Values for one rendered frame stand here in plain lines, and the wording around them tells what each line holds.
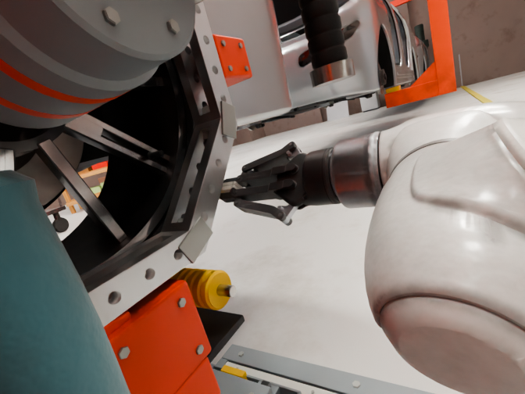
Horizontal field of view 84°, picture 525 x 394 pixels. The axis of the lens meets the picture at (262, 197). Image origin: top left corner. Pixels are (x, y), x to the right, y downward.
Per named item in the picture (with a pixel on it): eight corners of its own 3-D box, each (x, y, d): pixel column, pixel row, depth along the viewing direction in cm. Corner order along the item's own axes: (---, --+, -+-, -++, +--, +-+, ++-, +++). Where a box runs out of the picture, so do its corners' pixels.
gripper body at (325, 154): (348, 216, 39) (287, 219, 44) (351, 162, 43) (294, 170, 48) (326, 191, 34) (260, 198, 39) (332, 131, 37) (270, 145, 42)
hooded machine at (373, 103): (381, 107, 1365) (376, 74, 1331) (379, 109, 1314) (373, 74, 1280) (365, 111, 1406) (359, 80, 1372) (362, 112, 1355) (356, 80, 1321)
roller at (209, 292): (138, 282, 62) (128, 258, 61) (249, 296, 45) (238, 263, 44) (113, 299, 57) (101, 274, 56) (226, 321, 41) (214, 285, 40)
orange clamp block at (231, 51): (193, 91, 53) (223, 88, 60) (226, 77, 48) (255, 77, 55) (180, 50, 51) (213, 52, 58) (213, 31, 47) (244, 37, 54)
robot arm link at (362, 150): (394, 156, 40) (351, 162, 43) (376, 114, 34) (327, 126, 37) (394, 217, 37) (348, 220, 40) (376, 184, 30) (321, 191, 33)
